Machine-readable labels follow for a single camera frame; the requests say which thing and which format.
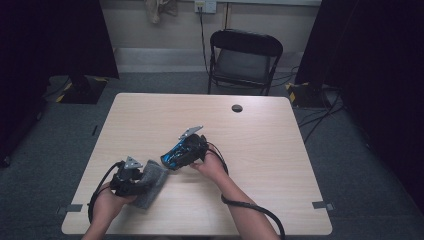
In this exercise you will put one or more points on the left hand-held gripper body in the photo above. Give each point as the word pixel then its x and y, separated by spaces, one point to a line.
pixel 128 183

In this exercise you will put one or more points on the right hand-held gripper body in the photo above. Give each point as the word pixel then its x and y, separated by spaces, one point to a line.
pixel 198 146

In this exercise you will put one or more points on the blue toy car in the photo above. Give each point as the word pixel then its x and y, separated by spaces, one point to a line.
pixel 175 156

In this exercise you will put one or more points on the grey towel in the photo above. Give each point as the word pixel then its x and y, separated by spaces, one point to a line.
pixel 155 180

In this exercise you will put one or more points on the person's right hand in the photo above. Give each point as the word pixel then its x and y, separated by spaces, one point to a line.
pixel 213 166

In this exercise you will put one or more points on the person's left hand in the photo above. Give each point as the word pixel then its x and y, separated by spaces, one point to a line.
pixel 106 206

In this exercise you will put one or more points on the grey tape strip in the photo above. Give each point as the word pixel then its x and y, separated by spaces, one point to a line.
pixel 321 205
pixel 71 208

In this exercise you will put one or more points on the black folding chair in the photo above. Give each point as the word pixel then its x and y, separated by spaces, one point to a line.
pixel 245 63

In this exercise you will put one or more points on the black stand base yellow tape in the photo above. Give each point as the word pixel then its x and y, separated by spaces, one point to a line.
pixel 83 91
pixel 305 95

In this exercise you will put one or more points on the beige hanging cloth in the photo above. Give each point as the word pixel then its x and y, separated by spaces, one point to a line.
pixel 160 10

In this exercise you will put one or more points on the black curtain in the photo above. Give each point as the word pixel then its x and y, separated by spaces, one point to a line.
pixel 376 83
pixel 40 60

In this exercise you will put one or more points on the white wall socket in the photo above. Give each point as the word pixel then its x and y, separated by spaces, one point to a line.
pixel 206 5

